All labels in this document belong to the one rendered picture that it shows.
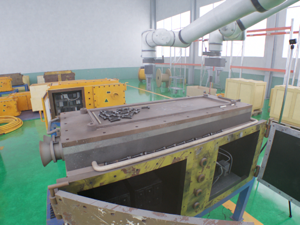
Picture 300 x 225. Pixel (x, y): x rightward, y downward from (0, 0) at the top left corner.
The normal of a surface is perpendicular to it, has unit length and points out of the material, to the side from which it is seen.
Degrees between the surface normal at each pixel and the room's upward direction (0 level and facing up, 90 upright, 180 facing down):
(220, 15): 118
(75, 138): 0
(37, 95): 90
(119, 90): 90
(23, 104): 90
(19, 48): 90
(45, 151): 62
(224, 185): 0
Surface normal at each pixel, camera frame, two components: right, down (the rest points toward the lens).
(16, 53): 0.50, 0.25
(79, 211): -0.22, 0.28
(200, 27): -0.78, 0.54
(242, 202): -0.88, 0.14
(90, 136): 0.00, -0.96
